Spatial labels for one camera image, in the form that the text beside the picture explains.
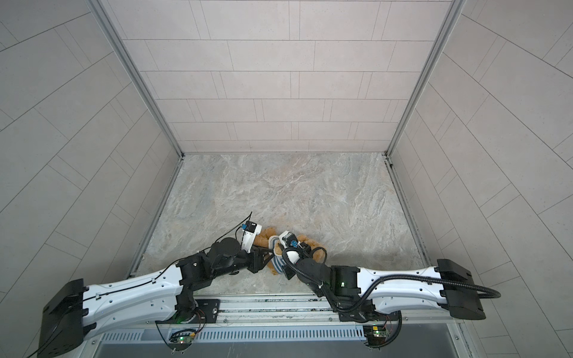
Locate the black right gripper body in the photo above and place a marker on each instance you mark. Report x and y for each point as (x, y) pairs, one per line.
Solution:
(289, 272)

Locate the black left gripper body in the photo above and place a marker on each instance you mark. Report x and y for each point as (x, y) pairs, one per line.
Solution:
(253, 267)

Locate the blue white striped knit sweater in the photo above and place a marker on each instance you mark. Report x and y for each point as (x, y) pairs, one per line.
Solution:
(277, 243)

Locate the brown plush teddy bear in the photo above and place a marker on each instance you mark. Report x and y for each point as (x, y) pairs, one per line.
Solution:
(306, 243)

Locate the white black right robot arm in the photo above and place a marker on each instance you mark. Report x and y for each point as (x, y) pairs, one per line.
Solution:
(358, 292)

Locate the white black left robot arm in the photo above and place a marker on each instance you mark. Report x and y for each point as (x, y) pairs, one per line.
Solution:
(78, 312)

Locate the right green circuit board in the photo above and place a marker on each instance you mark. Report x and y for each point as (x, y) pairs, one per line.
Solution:
(376, 336)

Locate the green circuit board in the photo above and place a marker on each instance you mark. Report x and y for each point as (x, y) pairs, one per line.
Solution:
(376, 336)
(182, 340)

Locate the left green circuit board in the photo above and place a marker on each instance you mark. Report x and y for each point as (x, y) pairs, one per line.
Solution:
(182, 340)

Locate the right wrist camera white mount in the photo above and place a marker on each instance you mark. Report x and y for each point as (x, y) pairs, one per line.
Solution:
(290, 248)

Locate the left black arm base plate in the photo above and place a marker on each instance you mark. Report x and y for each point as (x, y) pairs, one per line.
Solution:
(207, 311)

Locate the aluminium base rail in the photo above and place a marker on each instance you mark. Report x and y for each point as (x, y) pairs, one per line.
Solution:
(286, 326)

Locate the left aluminium corner post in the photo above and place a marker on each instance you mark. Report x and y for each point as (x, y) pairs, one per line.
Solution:
(113, 37)

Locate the aluminium corner post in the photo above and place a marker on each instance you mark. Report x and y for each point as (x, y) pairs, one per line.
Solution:
(452, 15)
(113, 37)

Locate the right aluminium corner post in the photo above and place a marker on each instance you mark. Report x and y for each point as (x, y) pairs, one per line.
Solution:
(452, 15)

